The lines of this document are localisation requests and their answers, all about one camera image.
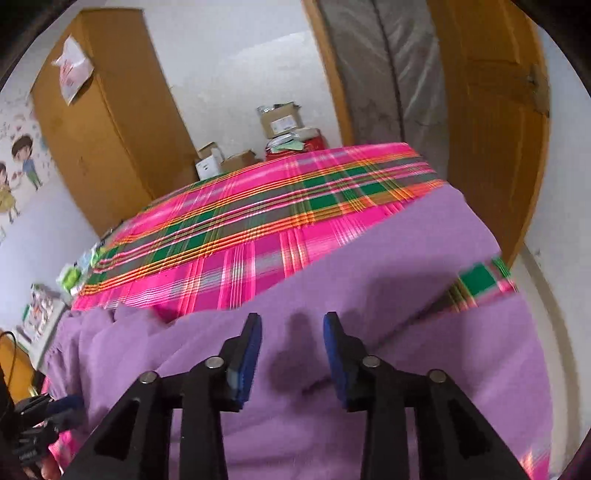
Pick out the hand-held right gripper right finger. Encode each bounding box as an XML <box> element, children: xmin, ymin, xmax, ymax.
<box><xmin>323</xmin><ymin>311</ymin><xmax>532</xmax><ymax>480</ymax></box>

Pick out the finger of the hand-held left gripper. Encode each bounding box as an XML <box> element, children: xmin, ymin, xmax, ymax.
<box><xmin>16</xmin><ymin>394</ymin><xmax>88</xmax><ymax>432</ymax></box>

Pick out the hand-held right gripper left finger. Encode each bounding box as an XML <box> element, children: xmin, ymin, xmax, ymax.
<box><xmin>60</xmin><ymin>312</ymin><xmax>263</xmax><ymax>480</ymax></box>

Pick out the purple fleece garment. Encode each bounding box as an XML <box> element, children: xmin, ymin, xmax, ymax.
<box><xmin>41</xmin><ymin>182</ymin><xmax>555</xmax><ymax>480</ymax></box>

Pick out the person's left hand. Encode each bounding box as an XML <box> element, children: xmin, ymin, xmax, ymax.
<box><xmin>39</xmin><ymin>455</ymin><xmax>63</xmax><ymax>480</ymax></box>

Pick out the wooden cabinet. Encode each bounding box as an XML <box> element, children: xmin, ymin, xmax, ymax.
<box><xmin>0</xmin><ymin>330</ymin><xmax>38</xmax><ymax>402</ymax></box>

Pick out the green tissue pack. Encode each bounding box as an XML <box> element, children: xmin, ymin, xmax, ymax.
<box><xmin>58</xmin><ymin>265</ymin><xmax>86</xmax><ymax>296</ymax></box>

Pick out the pink green plaid blanket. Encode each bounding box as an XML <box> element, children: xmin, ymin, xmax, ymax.
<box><xmin>46</xmin><ymin>142</ymin><xmax>552</xmax><ymax>480</ymax></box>

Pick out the white open box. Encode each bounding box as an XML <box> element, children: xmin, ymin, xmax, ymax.
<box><xmin>194</xmin><ymin>143</ymin><xmax>225</xmax><ymax>182</ymax></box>

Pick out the plain brown cardboard box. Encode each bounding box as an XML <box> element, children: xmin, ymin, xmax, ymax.
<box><xmin>221</xmin><ymin>150</ymin><xmax>257</xmax><ymax>174</ymax></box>

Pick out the grey plastic parcel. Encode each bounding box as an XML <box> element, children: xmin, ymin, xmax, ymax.
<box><xmin>272</xmin><ymin>131</ymin><xmax>301</xmax><ymax>151</ymax></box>

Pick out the labelled brown cardboard box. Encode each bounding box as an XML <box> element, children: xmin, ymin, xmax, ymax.
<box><xmin>257</xmin><ymin>102</ymin><xmax>305</xmax><ymax>139</ymax></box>

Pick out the wooden wardrobe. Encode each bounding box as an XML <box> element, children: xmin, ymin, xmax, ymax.
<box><xmin>30</xmin><ymin>7</ymin><xmax>199</xmax><ymax>236</ymax></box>

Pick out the wooden door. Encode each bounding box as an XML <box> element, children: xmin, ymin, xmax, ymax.
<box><xmin>427</xmin><ymin>0</ymin><xmax>552</xmax><ymax>268</ymax></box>

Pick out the grey plastic doorway curtain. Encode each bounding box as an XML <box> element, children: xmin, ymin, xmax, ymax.
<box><xmin>318</xmin><ymin>0</ymin><xmax>451</xmax><ymax>181</ymax></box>

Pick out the white plastic bag red print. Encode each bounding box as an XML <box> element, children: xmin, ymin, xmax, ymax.
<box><xmin>52</xmin><ymin>36</ymin><xmax>95</xmax><ymax>106</ymax></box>

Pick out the cartoon couple wall sticker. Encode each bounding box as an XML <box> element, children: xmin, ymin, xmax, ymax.
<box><xmin>0</xmin><ymin>92</ymin><xmax>51</xmax><ymax>241</ymax></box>

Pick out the wooden door frame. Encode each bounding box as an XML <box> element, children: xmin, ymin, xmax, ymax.
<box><xmin>302</xmin><ymin>0</ymin><xmax>356</xmax><ymax>147</ymax></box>

